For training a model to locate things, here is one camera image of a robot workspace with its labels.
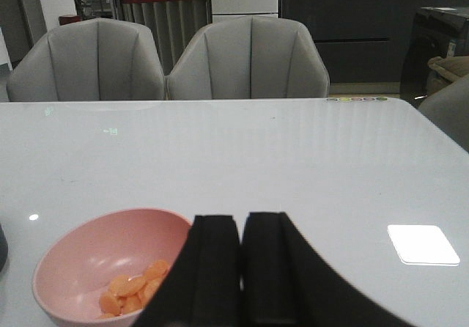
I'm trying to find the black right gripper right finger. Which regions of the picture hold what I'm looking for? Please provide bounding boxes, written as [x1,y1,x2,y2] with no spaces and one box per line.
[242,212,408,326]

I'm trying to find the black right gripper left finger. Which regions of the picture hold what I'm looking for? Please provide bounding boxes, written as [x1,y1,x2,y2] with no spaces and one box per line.
[133,215,240,326]

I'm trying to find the orange ham slices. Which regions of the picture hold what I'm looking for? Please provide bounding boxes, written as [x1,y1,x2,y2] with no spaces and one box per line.
[97,260,170,319]

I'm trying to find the pink bowl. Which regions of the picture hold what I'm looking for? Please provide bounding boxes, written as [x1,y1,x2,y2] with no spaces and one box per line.
[32,208,191,326]

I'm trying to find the right grey chair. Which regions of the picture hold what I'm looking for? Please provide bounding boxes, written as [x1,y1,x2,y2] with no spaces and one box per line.
[166,15,330,100]

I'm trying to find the grey side chair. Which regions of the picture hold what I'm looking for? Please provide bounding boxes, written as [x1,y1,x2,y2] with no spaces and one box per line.
[418,75,469,151]

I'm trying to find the left grey chair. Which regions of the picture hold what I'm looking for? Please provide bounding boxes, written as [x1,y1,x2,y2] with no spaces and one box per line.
[6,18,165,102]

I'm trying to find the dark grey kitchen counter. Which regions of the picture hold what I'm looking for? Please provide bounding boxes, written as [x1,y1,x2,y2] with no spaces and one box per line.
[280,0,468,84]

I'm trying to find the grey curtain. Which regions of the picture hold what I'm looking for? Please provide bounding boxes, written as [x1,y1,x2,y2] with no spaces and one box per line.
[111,0,211,75]

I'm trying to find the red bin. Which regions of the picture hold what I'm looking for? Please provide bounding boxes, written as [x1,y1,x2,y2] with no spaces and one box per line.
[59,15,81,26]

